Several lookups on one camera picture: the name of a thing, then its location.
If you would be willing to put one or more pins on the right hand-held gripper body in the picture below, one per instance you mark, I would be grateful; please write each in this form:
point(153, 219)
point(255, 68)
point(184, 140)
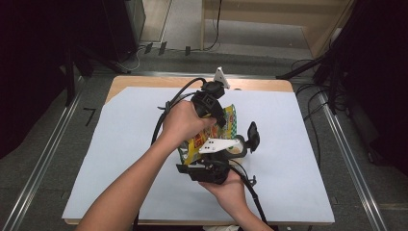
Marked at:
point(215, 171)

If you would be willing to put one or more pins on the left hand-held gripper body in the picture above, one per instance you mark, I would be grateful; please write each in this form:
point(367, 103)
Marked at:
point(207, 102)

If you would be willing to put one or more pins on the yellow spouted refill pouch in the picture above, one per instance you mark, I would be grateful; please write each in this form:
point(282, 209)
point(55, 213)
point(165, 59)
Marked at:
point(198, 138)

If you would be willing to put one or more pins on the person's right hand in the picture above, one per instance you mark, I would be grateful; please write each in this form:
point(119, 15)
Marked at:
point(229, 194)

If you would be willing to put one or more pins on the person's left hand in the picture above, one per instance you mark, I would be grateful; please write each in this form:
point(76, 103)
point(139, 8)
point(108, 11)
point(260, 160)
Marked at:
point(181, 123)

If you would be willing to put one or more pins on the small black floor block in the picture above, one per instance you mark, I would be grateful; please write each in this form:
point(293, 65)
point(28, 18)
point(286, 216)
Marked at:
point(148, 48)
point(187, 50)
point(162, 48)

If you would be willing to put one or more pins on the wooden table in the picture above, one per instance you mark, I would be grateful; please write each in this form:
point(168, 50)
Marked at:
point(144, 82)

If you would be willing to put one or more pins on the white paper sheet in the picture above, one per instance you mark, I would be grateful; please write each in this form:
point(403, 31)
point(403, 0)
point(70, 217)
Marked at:
point(128, 128)

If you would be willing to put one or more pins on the black stand leg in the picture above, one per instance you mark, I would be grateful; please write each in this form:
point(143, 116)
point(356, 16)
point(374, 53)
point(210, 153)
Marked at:
point(298, 69)

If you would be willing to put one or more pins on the light wooden shelf unit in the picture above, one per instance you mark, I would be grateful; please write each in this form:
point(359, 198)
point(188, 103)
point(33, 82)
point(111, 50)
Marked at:
point(266, 12)

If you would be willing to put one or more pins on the black cabinet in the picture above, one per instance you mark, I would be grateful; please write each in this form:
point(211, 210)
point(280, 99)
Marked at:
point(123, 25)

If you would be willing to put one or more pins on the black metal stand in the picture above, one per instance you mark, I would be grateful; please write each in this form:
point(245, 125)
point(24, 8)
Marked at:
point(69, 80)

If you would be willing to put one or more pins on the dark curtain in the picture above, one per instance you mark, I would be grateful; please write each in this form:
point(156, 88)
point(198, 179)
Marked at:
point(32, 64)
point(378, 80)

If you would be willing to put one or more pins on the metal floor rail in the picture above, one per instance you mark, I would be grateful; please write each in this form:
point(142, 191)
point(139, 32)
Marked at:
point(41, 166)
point(160, 74)
point(352, 166)

